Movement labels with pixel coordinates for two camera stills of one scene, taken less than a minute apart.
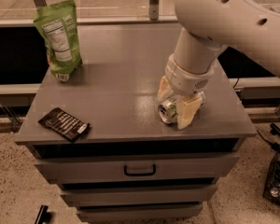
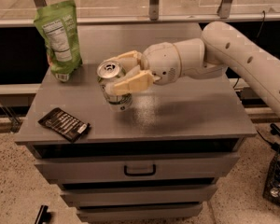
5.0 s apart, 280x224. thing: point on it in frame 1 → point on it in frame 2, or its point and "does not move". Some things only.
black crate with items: x=276 y=181 does not move
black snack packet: x=65 y=123 does not move
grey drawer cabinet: x=136 y=164 does not move
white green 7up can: x=168 y=111 → x=107 y=74
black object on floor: x=44 y=216 does not move
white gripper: x=187 y=80 → x=161 y=63
